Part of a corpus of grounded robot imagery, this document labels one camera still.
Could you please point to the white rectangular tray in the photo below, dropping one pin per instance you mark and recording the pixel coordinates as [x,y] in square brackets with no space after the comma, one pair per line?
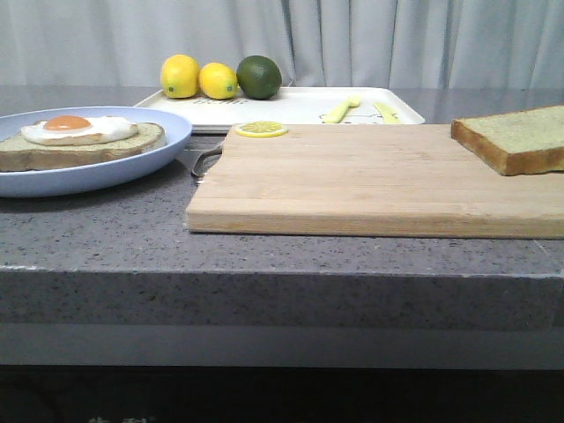
[292,105]

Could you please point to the green lime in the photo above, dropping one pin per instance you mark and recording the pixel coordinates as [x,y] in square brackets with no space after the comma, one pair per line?
[259,77]

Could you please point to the square toast slice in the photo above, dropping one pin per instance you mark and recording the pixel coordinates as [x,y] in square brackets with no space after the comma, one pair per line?
[523,142]

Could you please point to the large yellow lemon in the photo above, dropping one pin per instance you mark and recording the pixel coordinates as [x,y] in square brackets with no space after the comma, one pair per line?
[179,77]

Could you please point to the wooden cutting board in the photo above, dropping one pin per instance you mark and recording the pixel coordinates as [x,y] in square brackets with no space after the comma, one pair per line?
[372,180]

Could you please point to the small yellow lemon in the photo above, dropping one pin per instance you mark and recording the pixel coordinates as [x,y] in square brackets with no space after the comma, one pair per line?
[218,81]

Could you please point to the fried egg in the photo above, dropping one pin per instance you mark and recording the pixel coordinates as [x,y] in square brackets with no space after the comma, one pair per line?
[78,130]

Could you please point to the yellow plastic fork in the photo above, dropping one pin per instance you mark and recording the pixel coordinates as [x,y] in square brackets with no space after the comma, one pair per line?
[337,114]

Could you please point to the light blue plate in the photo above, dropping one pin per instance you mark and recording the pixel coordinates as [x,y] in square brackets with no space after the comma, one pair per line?
[65,181]

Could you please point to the grey curtain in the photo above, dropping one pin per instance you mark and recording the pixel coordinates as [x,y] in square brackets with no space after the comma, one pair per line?
[395,44]

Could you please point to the metal cutting board handle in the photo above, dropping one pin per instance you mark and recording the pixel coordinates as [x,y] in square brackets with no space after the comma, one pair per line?
[197,159]

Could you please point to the lemon slice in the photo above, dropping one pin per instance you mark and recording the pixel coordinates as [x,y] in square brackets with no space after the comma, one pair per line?
[261,129]

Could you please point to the bread slice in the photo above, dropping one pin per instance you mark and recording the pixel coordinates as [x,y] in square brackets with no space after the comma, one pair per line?
[20,154]

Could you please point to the yellow plastic knife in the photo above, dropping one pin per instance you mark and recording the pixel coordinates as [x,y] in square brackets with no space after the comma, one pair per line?
[388,114]

